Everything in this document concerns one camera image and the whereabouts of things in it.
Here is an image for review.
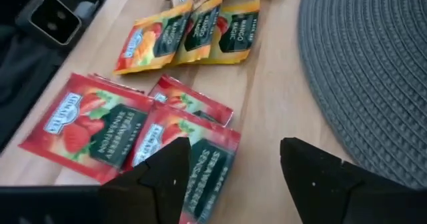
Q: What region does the grey round woven placemat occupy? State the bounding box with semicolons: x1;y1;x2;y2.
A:
298;0;427;191

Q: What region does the red strawberry tea sachet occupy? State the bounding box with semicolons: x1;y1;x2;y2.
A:
87;72;146;95
18;72;155;185
147;73;234;127
122;101;242;224

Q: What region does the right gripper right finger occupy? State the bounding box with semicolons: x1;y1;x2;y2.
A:
279;136;427;224

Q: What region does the yellow mango tea sachet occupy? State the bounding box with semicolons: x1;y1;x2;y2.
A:
199;0;262;65
112;0;195;76
169;0;225;67

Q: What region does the small black camera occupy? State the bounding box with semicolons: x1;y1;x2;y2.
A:
15;0;84;48

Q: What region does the black aluminium table frame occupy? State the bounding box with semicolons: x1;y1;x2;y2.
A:
0;0;118;153

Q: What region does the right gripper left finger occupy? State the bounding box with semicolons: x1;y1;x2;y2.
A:
98;136;192;224

